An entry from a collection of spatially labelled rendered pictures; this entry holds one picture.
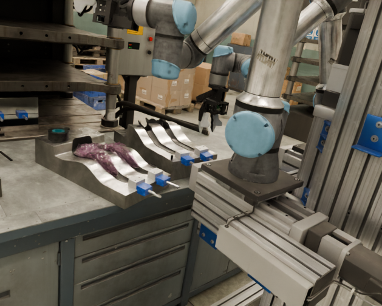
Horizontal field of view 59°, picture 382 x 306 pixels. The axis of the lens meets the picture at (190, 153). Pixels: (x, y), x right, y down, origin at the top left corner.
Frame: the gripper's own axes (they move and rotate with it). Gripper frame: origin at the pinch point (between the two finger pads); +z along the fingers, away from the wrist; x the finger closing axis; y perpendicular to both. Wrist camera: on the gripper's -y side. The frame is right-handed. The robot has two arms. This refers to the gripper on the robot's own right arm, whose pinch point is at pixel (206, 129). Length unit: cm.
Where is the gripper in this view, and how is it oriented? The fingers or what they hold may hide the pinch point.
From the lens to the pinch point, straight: 146.2
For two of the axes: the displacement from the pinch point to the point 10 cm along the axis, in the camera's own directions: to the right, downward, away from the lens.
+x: 7.6, -1.2, 6.4
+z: -1.5, 9.2, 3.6
